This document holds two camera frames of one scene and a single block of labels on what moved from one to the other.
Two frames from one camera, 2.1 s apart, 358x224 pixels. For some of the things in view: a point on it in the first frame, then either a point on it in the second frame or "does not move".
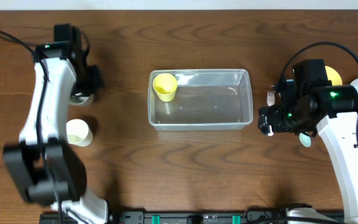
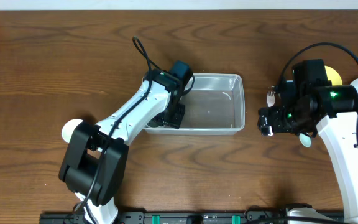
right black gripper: x=265 y=119 does not move
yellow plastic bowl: x=332 y=75 does not move
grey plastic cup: x=87 y=100 -> x=156 y=121
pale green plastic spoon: x=305 y=140 does not move
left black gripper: x=84 y=90 -> x=173 y=115
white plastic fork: x=271 y=98 does not move
